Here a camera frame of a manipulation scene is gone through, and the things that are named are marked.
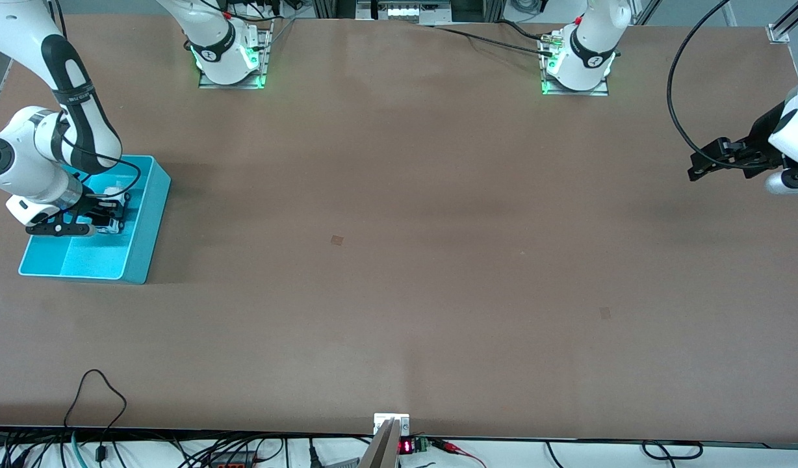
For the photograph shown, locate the white toy jeep black roof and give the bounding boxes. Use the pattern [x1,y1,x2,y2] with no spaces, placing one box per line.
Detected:
[99,185,131,233]

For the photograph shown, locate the cyan plastic bin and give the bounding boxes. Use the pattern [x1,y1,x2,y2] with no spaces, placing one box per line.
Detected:
[18,154,172,285]

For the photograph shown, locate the orange black power strip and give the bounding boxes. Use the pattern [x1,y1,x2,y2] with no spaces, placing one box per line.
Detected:
[207,453,262,468]

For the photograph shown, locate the silver box white ports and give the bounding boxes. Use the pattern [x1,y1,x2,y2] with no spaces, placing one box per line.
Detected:
[355,0,453,26]

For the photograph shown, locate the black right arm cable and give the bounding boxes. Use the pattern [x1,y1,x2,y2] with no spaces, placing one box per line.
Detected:
[45,0,142,199]

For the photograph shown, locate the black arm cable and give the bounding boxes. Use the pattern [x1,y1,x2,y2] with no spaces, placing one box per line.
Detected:
[45,0,142,199]
[666,0,764,171]

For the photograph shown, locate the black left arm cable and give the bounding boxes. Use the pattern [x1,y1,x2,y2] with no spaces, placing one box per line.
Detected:
[666,0,764,171]

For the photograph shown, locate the aluminium frame profile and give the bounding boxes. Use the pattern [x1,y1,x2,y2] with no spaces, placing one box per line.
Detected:
[766,0,798,46]

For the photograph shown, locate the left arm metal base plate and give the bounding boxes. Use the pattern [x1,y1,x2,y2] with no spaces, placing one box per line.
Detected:
[540,31,610,97]

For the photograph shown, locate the thin black looped cable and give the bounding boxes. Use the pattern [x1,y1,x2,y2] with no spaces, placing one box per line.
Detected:
[62,369,128,463]

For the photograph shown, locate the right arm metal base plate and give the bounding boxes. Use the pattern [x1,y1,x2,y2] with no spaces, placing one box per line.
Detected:
[198,18,275,90]

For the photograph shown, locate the black base power cable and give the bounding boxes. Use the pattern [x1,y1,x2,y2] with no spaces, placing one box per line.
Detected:
[417,22,560,59]

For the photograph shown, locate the black cable tangle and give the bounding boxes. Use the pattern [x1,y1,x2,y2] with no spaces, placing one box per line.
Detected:
[0,428,374,468]

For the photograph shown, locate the black coiled cable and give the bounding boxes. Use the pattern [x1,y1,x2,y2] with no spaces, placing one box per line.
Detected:
[641,439,705,462]

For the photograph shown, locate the grey camera mount bar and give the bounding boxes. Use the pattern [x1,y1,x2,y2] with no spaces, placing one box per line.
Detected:
[358,418,400,468]

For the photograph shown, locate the white mount bracket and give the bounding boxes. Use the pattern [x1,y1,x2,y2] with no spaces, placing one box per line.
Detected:
[373,413,411,436]

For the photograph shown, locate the red wire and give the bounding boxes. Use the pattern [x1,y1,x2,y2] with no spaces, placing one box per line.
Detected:
[430,438,488,468]

